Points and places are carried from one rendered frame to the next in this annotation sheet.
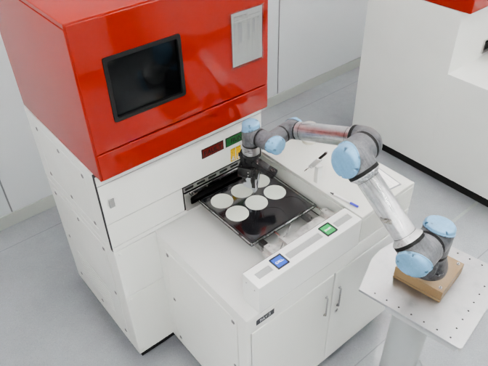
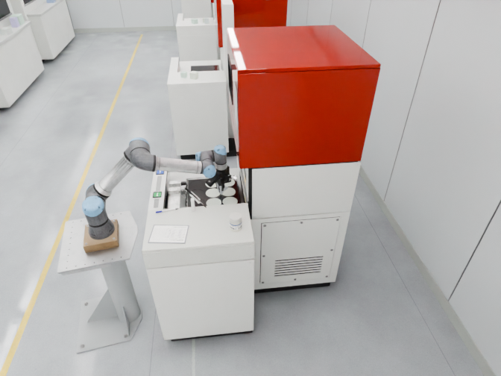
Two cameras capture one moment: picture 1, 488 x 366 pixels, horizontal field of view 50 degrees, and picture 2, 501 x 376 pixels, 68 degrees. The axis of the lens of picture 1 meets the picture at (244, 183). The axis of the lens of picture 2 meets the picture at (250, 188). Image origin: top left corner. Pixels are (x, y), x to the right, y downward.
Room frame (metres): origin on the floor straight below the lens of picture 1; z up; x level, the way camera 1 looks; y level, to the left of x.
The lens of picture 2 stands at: (2.99, -1.63, 2.46)
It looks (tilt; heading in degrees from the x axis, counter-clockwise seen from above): 37 degrees down; 122
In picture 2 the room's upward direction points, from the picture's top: straight up
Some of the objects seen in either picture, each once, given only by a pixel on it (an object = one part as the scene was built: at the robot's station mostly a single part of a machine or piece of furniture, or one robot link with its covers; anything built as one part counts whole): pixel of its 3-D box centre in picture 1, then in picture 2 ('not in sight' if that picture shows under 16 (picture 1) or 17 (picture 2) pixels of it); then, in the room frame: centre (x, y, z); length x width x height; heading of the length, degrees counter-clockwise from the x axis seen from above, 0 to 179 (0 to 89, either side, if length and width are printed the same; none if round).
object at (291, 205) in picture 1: (256, 202); (212, 192); (1.72, -0.05, 0.90); 0.34 x 0.34 x 0.01; 39
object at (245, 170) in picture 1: (249, 163); (222, 174); (1.79, -0.03, 1.06); 0.09 x 0.08 x 0.12; 70
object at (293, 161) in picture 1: (333, 178); (199, 233); (1.89, -0.42, 0.89); 0.62 x 0.35 x 0.14; 39
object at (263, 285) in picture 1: (304, 257); (159, 192); (1.40, -0.23, 0.89); 0.55 x 0.09 x 0.14; 129
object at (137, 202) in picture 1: (188, 174); (242, 160); (1.78, 0.24, 1.02); 0.82 x 0.03 x 0.40; 129
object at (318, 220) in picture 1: (301, 238); (174, 201); (1.52, -0.23, 0.87); 0.36 x 0.08 x 0.03; 129
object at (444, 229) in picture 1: (436, 236); (95, 210); (1.34, -0.70, 1.04); 0.13 x 0.12 x 0.14; 137
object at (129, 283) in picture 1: (163, 234); (284, 220); (2.04, 0.45, 0.41); 0.82 x 0.71 x 0.82; 129
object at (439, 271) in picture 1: (429, 257); (100, 224); (1.35, -0.70, 0.93); 0.15 x 0.15 x 0.10
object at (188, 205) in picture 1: (224, 181); (243, 189); (1.88, 0.09, 0.89); 0.44 x 0.02 x 0.10; 129
